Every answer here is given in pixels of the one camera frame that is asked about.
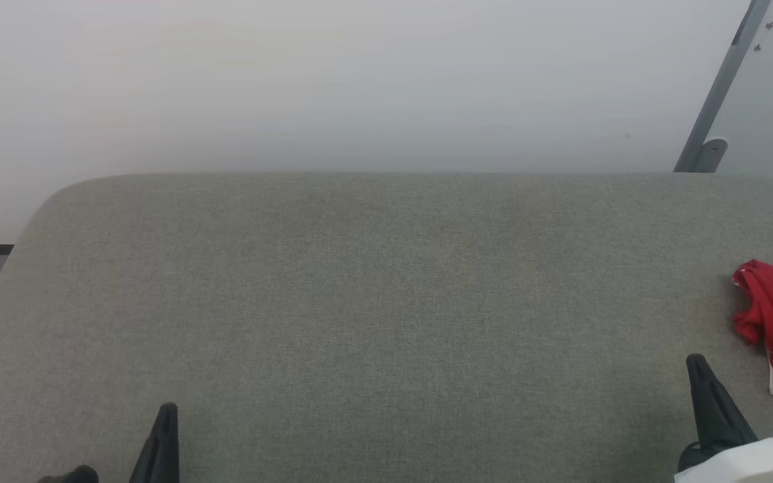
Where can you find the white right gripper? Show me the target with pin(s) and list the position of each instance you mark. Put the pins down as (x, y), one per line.
(755, 463)

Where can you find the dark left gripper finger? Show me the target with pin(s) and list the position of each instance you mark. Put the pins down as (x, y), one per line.
(160, 449)

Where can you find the grey fabric sofa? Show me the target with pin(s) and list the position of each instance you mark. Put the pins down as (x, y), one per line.
(359, 302)

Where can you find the grey slanted metal bar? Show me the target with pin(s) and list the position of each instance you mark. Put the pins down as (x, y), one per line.
(722, 87)

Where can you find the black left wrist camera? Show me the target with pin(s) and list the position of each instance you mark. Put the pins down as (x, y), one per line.
(71, 476)

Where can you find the grey metal bar bracket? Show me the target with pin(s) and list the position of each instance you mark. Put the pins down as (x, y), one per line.
(712, 155)

